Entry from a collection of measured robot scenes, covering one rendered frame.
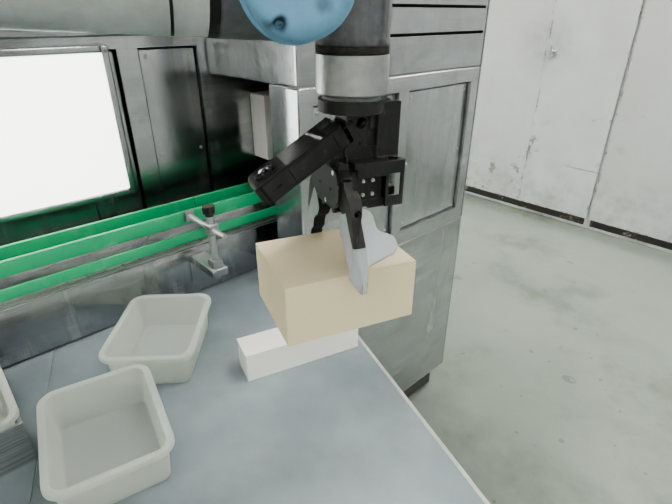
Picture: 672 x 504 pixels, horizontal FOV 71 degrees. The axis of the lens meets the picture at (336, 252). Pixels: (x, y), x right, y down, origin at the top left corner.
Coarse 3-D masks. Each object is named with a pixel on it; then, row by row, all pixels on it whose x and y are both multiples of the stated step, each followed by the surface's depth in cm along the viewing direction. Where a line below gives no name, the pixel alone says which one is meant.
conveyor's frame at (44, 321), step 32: (256, 224) 125; (160, 256) 108; (224, 256) 120; (256, 256) 127; (64, 288) 96; (96, 288) 100; (128, 288) 105; (160, 288) 110; (192, 288) 117; (0, 320) 89; (32, 320) 93; (64, 320) 98; (96, 320) 102; (0, 352) 91; (32, 352) 95
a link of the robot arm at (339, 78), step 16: (320, 64) 46; (336, 64) 45; (352, 64) 44; (368, 64) 45; (384, 64) 46; (320, 80) 47; (336, 80) 45; (352, 80) 45; (368, 80) 45; (384, 80) 47; (336, 96) 46; (352, 96) 46; (368, 96) 46
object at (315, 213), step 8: (312, 192) 58; (312, 200) 58; (320, 200) 57; (312, 208) 59; (320, 208) 57; (328, 208) 57; (312, 216) 59; (320, 216) 59; (328, 216) 61; (336, 216) 62; (312, 224) 60; (320, 224) 60; (312, 232) 61
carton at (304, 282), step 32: (288, 256) 55; (320, 256) 55; (288, 288) 49; (320, 288) 51; (352, 288) 52; (384, 288) 54; (288, 320) 51; (320, 320) 53; (352, 320) 54; (384, 320) 57
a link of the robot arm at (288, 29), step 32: (0, 0) 25; (32, 0) 25; (64, 0) 25; (96, 0) 26; (128, 0) 26; (160, 0) 27; (192, 0) 27; (224, 0) 28; (256, 0) 26; (288, 0) 27; (320, 0) 27; (352, 0) 28; (96, 32) 28; (128, 32) 29; (160, 32) 29; (192, 32) 30; (224, 32) 30; (256, 32) 30; (288, 32) 28; (320, 32) 28
